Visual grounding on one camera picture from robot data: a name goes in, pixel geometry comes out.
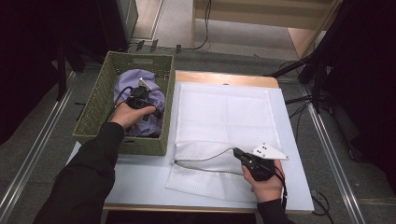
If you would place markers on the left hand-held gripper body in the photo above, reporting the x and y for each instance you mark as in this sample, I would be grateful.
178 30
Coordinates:
140 96

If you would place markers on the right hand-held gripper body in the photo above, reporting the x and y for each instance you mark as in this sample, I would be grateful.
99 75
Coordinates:
261 163

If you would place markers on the purple cloth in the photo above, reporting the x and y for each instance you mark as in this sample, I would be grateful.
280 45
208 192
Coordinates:
130 81

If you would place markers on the white mesh laundry bag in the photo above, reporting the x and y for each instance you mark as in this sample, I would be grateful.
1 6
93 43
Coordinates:
224 115

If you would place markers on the green woven basket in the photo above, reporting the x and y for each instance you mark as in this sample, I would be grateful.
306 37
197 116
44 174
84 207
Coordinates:
93 109

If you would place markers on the person's left hand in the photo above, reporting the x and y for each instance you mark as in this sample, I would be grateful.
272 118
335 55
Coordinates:
127 116

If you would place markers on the person's right hand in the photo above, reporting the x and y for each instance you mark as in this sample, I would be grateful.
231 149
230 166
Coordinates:
264 188

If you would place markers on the grey cabinet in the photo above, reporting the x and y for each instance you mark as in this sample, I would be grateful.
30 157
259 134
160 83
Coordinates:
129 17

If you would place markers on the black metal stand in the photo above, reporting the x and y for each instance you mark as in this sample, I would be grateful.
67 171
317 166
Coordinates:
61 71
317 84

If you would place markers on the dark curtain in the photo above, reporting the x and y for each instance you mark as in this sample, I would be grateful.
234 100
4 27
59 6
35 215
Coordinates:
373 77
25 62

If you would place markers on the light wooden furniture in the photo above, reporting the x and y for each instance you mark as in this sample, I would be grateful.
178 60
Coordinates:
299 40

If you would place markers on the metal floor rail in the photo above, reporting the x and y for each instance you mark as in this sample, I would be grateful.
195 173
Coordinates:
34 149
330 155

